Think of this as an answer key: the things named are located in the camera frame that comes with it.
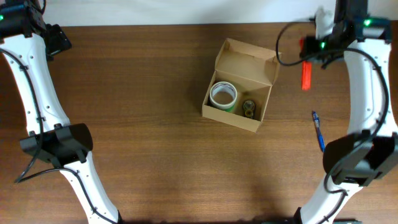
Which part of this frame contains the green tape roll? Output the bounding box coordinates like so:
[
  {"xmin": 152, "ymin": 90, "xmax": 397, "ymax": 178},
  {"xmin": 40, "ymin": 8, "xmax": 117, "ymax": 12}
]
[{"xmin": 225, "ymin": 102, "xmax": 236, "ymax": 112}]

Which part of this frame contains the blue pen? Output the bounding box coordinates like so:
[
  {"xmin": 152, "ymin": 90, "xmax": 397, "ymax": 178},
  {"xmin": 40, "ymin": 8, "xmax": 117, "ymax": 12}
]
[{"xmin": 312, "ymin": 111, "xmax": 325, "ymax": 152}]

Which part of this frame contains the white tape roll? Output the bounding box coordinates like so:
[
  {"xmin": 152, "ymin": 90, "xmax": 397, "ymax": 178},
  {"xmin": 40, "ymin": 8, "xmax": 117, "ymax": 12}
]
[{"xmin": 209, "ymin": 82, "xmax": 238, "ymax": 111}]

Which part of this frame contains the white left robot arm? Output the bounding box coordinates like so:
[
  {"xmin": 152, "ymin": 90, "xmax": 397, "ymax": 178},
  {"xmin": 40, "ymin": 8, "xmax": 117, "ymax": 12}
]
[{"xmin": 1, "ymin": 0, "xmax": 123, "ymax": 223}]

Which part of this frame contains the cardboard box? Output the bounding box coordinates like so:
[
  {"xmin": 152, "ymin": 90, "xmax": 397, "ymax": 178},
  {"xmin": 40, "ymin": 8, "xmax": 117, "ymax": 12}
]
[{"xmin": 201, "ymin": 39, "xmax": 279, "ymax": 133}]

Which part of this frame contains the orange utility knife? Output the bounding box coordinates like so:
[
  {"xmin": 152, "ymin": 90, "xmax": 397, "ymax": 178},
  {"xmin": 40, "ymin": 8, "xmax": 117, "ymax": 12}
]
[{"xmin": 298, "ymin": 37, "xmax": 313, "ymax": 91}]

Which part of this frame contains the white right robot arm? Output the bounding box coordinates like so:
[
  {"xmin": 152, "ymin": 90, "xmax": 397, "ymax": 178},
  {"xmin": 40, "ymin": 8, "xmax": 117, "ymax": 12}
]
[{"xmin": 295, "ymin": 1, "xmax": 397, "ymax": 223}]

